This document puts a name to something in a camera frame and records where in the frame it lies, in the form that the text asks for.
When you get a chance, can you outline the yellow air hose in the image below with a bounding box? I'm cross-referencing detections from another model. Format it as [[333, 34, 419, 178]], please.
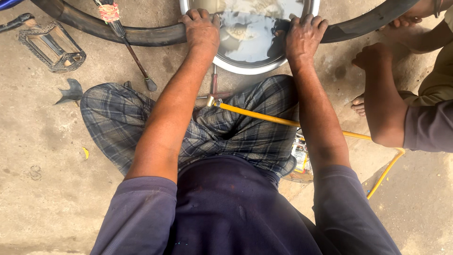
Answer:
[[207, 96, 406, 200]]

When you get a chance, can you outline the person's right hand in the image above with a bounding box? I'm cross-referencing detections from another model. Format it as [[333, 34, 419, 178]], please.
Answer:
[[274, 13, 330, 61]]

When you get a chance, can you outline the red handled screwdriver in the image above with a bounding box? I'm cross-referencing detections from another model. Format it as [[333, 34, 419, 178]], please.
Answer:
[[211, 64, 219, 96]]

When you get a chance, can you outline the black rubber tube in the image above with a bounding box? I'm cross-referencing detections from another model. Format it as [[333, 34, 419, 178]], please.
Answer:
[[30, 0, 420, 47]]

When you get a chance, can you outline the dark rod with pink thread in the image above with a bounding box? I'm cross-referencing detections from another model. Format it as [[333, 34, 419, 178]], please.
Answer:
[[93, 0, 158, 92]]

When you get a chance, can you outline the purple shirt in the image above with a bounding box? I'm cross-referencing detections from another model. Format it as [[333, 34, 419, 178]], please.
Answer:
[[89, 155, 403, 255]]

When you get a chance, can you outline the steel basin of water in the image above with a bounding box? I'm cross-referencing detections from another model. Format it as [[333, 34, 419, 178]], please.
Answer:
[[179, 0, 321, 76]]

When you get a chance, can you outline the plaid lungi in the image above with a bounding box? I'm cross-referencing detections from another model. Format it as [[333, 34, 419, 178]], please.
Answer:
[[80, 74, 301, 178]]

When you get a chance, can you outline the patch kit packet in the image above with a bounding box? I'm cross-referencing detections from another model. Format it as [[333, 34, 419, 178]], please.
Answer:
[[282, 129, 314, 183]]

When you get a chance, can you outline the black bicycle pedal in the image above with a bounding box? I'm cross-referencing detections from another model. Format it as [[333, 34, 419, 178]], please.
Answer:
[[18, 21, 87, 74]]

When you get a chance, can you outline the grey rubber scrap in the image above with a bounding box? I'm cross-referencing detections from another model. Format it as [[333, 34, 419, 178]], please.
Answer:
[[54, 79, 84, 106]]

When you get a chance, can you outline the brown handled metal tool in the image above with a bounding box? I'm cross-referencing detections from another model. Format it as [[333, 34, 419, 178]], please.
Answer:
[[196, 91, 233, 100]]

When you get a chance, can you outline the blue bicycle frame tube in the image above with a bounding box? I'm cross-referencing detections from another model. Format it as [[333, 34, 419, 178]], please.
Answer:
[[0, 0, 26, 11]]

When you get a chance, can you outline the person's left hand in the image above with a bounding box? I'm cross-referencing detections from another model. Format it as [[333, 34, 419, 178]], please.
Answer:
[[178, 9, 222, 54]]

